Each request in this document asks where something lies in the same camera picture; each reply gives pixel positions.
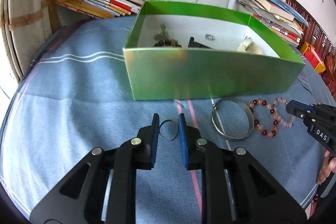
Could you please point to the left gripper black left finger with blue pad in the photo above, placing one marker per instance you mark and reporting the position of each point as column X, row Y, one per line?
column 100, row 188

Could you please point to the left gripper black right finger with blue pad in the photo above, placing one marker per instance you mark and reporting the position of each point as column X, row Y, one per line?
column 236, row 188

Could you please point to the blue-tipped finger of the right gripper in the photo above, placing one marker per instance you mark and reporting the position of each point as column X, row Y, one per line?
column 300, row 110

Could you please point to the silver bangle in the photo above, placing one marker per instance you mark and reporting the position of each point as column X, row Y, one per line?
column 232, row 119

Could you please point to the cream white wristwatch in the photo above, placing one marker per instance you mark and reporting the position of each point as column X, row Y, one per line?
column 249, row 46

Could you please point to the black headband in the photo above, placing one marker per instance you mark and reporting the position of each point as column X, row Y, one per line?
column 194, row 44

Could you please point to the green leaf jewelry piece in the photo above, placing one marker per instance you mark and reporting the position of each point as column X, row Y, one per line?
column 163, row 35

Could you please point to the person's right hand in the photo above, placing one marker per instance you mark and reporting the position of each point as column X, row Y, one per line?
column 328, row 167

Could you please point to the red yellow gift bag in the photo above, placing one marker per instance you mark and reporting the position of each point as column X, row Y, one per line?
column 310, row 53

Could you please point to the blue plaid bed sheet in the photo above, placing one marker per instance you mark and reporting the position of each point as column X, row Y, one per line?
column 78, row 97

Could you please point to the right stack of books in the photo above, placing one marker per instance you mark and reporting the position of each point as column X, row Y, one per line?
column 278, row 16

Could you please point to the green cardboard box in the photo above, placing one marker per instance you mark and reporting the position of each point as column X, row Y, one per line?
column 168, row 70

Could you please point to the beige curtain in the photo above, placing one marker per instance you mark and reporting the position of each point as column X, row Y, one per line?
column 25, row 26

